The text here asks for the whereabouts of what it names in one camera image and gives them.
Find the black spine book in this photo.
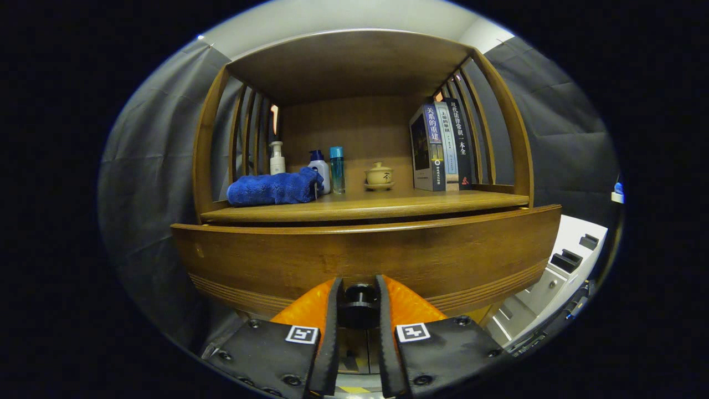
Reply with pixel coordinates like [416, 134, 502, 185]
[443, 98, 477, 191]

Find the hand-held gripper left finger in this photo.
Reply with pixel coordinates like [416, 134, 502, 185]
[202, 275, 344, 398]

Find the wooden drawer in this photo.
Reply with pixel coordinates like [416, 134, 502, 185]
[171, 205, 562, 328]

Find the blue towel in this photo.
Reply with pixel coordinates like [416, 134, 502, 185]
[227, 167, 325, 207]

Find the teal bottle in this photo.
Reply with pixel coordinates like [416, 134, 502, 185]
[330, 146, 346, 195]

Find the white lotion bottle blue cap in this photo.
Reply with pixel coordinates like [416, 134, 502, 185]
[308, 150, 331, 195]

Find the blue spine book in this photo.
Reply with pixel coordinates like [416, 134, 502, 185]
[409, 103, 446, 192]

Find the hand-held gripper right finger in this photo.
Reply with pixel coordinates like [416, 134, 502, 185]
[374, 274, 513, 398]

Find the black drawer knob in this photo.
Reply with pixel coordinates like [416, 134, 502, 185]
[337, 283, 382, 329]

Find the white spine book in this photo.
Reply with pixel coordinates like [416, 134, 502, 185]
[434, 101, 460, 192]

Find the beige lidded tea cup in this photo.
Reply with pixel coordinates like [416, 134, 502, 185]
[364, 162, 395, 191]

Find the wooden cabinet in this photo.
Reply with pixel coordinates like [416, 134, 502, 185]
[171, 29, 562, 377]

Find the wooden countertop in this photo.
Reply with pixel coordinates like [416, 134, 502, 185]
[201, 186, 530, 224]

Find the white pump bottle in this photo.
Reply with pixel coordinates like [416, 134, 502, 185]
[269, 141, 286, 176]

